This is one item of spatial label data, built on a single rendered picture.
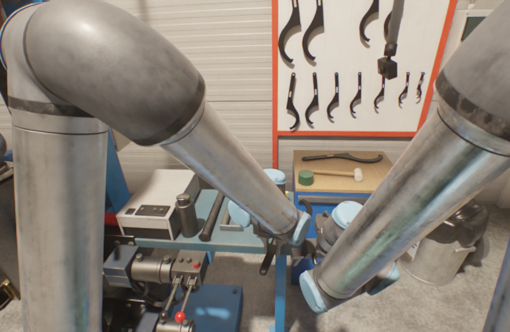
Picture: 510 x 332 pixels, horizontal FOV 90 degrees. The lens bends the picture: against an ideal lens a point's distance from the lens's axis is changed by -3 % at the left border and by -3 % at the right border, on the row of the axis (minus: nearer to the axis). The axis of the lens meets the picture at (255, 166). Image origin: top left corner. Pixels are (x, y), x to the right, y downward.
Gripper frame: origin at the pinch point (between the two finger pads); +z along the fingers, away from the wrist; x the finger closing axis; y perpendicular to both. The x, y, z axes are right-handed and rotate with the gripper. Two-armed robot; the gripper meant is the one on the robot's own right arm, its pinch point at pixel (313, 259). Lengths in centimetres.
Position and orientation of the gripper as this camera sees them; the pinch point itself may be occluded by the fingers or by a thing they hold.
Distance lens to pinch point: 100.7
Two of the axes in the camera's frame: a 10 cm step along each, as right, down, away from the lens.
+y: 1.1, 7.9, -6.1
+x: 9.9, 0.0, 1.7
